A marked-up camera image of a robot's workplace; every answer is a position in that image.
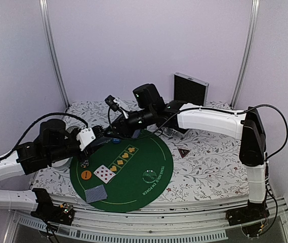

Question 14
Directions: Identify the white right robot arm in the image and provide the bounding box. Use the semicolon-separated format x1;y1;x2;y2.
105;84;267;221

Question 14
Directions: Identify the face up red nine card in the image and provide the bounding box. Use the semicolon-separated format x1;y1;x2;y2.
94;165;115;184

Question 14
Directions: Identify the orange big blind button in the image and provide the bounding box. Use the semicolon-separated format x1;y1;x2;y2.
81;170;92;180

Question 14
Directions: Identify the triangular all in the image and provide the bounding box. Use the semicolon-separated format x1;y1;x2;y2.
178;148;190;158

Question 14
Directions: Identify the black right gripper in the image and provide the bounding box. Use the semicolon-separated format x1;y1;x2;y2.
103;107;155;139

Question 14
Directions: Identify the aluminium poker chip case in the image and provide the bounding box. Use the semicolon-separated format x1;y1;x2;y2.
156;72;210;139

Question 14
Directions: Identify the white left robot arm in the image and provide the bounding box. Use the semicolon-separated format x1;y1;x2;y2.
0;118;104;220

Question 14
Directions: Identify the blue small blind button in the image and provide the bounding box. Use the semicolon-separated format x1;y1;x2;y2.
112;138;121;144

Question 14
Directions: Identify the clear dealer button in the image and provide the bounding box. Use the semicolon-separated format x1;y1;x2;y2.
142;170;157;184

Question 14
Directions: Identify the green round poker mat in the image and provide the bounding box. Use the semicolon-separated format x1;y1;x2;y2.
70;130;174;213

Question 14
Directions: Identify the left aluminium frame post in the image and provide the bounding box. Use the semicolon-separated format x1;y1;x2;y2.
39;0;70;109

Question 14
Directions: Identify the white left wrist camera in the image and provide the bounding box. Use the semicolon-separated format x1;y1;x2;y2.
76;125;104;151

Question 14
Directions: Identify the front aluminium rail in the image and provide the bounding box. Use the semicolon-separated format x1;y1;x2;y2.
9;196;288;241

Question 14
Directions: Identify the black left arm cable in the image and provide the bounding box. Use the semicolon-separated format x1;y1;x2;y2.
0;112;89;165

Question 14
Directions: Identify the right aluminium frame post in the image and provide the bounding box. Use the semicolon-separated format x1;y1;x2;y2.
230;0;260;108

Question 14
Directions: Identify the white ceramic bowl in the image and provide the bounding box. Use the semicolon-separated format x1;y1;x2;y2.
52;158;70;168

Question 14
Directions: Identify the aluminium frame post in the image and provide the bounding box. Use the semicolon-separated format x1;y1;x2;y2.
230;0;260;108
39;0;70;109

